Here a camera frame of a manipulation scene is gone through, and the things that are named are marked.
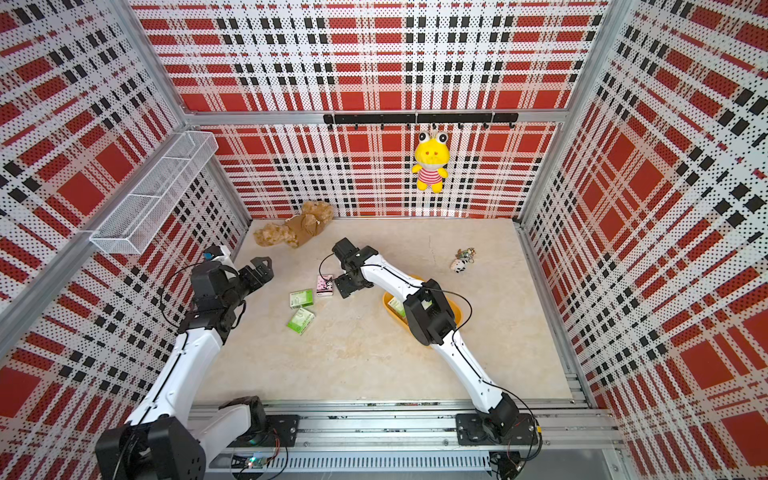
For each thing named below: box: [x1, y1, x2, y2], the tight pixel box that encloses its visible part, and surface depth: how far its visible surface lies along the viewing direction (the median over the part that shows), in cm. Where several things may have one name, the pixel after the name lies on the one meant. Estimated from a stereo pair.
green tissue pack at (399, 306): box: [387, 297, 407, 319], surface depth 95 cm
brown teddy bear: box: [254, 201, 335, 249], surface depth 109 cm
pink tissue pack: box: [316, 274, 334, 297], surface depth 100 cm
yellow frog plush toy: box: [412, 130, 450, 194], surface depth 95 cm
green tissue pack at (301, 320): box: [286, 307, 315, 335], surface depth 93 cm
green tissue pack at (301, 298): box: [289, 289, 314, 309], surface depth 98 cm
